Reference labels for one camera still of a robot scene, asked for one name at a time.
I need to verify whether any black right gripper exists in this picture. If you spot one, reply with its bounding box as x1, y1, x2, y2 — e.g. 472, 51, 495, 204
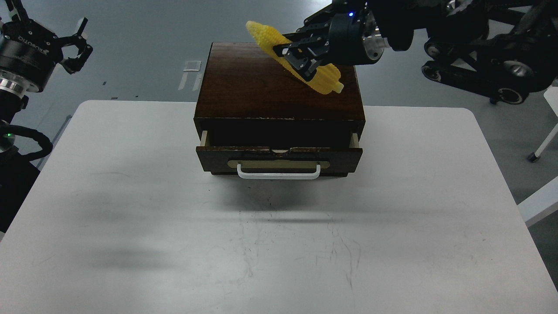
273, 0, 388, 82

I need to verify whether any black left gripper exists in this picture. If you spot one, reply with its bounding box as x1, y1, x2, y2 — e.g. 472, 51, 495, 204
0, 0, 94, 93

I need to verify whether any yellow corn cob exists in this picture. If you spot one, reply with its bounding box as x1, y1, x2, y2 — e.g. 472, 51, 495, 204
245, 20, 344, 95

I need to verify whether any dark wooden drawer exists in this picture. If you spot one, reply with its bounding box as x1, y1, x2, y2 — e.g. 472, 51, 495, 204
196, 130, 363, 177

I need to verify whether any white drawer handle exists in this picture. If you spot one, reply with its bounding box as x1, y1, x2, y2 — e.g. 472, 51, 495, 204
236, 164, 321, 180

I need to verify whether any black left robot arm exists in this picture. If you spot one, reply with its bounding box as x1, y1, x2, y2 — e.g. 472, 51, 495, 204
0, 0, 92, 233

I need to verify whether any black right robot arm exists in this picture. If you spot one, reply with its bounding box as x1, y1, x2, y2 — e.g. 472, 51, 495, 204
272, 0, 557, 105

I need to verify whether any dark wooden drawer cabinet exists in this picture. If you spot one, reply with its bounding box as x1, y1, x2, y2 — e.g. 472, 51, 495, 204
194, 42, 365, 150

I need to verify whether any white rolling chair base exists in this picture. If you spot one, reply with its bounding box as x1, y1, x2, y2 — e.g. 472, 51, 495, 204
527, 85, 558, 163

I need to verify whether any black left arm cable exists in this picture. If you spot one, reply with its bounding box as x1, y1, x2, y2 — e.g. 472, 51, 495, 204
0, 124, 54, 161

